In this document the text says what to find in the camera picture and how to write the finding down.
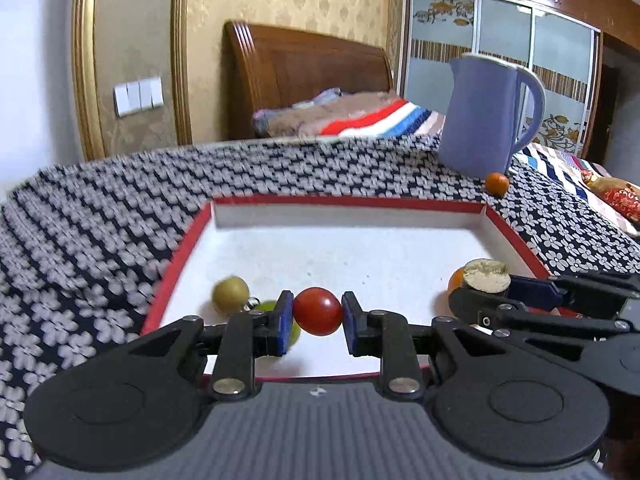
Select green tomato with stem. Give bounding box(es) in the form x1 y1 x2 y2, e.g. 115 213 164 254
244 290 300 358

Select floral black white tablecloth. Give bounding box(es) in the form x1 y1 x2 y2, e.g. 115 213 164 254
1 136 639 479

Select olive-brown longan fruit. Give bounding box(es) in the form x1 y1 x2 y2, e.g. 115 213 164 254
212 275 250 316

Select small orange behind tray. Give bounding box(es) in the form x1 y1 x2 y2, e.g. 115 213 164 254
485 172 510 198

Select red shallow tray box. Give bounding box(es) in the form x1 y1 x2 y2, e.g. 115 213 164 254
139 194 582 384

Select gold picture frame moulding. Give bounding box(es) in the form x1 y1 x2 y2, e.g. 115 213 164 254
70 0 192 160

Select red cherry tomato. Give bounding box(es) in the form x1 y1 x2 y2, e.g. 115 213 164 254
293 287 344 336

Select blue plastic pitcher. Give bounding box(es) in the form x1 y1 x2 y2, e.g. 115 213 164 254
438 52 546 179

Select orange mandarin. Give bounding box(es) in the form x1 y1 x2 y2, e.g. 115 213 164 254
447 266 465 295

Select red gold embroidered pillow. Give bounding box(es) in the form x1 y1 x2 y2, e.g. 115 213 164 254
582 170 639 238

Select white wall switch panel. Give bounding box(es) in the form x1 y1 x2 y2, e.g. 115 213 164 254
113 76 164 117

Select wooden bed headboard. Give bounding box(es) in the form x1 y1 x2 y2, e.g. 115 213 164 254
224 21 394 141

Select glass sliding wardrobe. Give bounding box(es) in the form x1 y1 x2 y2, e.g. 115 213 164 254
401 0 601 155

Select striped folded blanket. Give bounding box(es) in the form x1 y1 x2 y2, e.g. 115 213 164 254
252 88 446 139

